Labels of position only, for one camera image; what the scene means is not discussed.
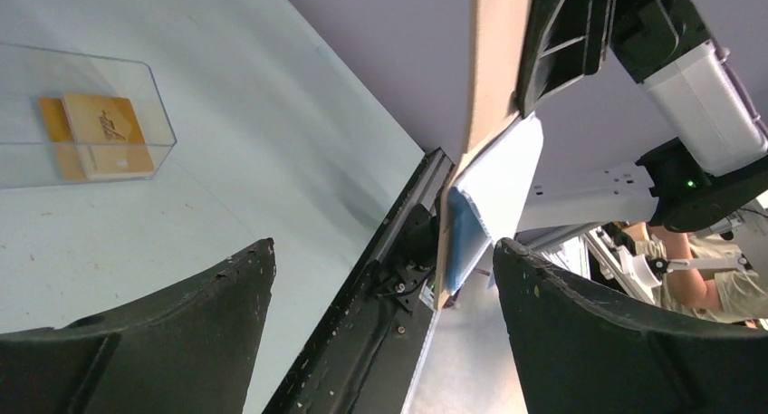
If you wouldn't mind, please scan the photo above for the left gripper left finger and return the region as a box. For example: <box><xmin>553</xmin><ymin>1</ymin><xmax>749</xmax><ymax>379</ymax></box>
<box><xmin>1</xmin><ymin>238</ymin><xmax>276</xmax><ymax>413</ymax></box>

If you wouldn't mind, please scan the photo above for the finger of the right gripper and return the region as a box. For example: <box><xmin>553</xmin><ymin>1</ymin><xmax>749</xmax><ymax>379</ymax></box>
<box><xmin>515</xmin><ymin>0</ymin><xmax>617</xmax><ymax>117</ymax></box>

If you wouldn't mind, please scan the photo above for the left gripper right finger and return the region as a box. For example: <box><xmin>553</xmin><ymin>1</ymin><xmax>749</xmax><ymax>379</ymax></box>
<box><xmin>493</xmin><ymin>238</ymin><xmax>767</xmax><ymax>413</ymax></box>

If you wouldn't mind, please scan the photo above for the tan leather card holder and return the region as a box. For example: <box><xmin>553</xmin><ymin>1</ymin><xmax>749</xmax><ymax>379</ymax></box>
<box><xmin>433</xmin><ymin>0</ymin><xmax>532</xmax><ymax>311</ymax></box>

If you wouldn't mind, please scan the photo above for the clear plastic card box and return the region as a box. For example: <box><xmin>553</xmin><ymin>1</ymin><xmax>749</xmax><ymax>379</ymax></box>
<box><xmin>1</xmin><ymin>43</ymin><xmax>177</xmax><ymax>188</ymax></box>

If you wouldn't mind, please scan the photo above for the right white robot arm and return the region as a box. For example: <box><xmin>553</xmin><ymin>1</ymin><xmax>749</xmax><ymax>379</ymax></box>
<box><xmin>514</xmin><ymin>0</ymin><xmax>767</xmax><ymax>232</ymax></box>

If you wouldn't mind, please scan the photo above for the gold credit card in box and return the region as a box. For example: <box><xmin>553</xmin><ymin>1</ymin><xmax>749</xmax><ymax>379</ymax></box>
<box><xmin>37</xmin><ymin>92</ymin><xmax>156</xmax><ymax>182</ymax></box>

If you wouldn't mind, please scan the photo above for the person in background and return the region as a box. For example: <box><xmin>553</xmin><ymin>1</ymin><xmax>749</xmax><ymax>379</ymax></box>
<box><xmin>629</xmin><ymin>222</ymin><xmax>767</xmax><ymax>324</ymax></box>

